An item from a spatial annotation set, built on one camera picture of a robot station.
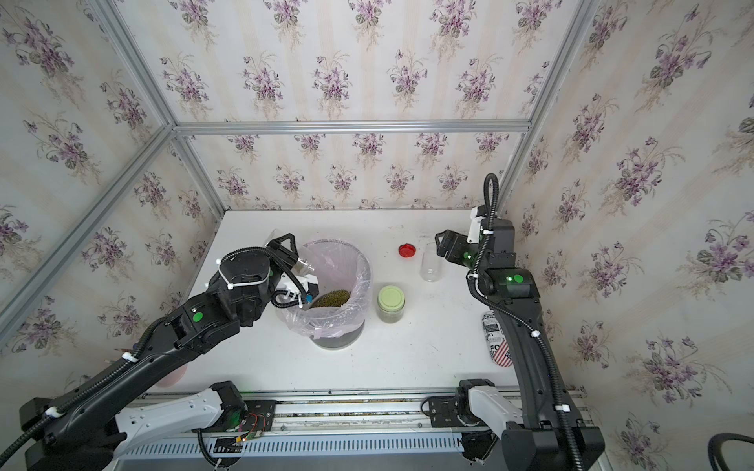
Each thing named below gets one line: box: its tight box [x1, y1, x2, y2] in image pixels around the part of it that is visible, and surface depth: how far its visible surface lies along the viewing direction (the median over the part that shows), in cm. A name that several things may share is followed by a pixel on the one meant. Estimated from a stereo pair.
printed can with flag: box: [482, 310, 515, 368], surface depth 85 cm
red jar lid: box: [397, 242, 418, 259], surface depth 110 cm
